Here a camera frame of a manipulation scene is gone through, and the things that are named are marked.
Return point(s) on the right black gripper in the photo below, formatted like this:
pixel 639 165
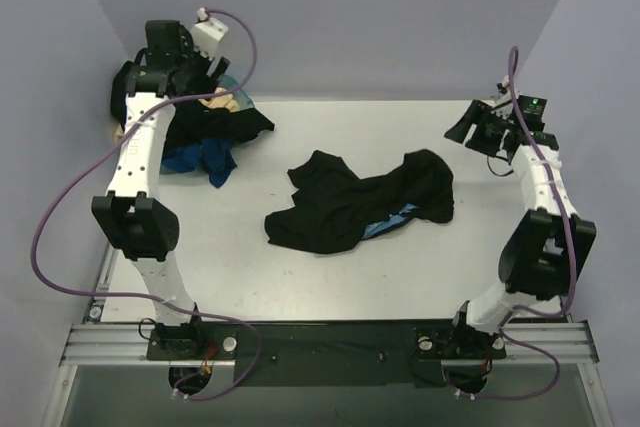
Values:
pixel 481 128

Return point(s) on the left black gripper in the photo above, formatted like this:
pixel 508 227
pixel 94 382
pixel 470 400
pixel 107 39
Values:
pixel 201 72

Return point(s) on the black graphic t shirt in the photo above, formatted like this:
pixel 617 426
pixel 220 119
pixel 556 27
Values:
pixel 334 209

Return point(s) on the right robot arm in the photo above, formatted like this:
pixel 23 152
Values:
pixel 545 254

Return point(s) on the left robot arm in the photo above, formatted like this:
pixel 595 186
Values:
pixel 142 228

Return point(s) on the teal plastic basket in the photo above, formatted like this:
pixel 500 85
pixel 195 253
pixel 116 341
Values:
pixel 245 101

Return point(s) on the cream t shirt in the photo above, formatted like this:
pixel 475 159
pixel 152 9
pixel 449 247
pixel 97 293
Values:
pixel 118 108

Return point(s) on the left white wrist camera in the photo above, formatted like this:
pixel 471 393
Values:
pixel 207 33

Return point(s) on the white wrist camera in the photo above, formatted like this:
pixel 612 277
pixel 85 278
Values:
pixel 207 33
pixel 507 94

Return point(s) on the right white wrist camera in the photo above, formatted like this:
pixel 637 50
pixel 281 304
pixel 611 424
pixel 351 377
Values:
pixel 507 94

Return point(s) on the aluminium frame rail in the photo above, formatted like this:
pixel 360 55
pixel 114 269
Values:
pixel 120 344

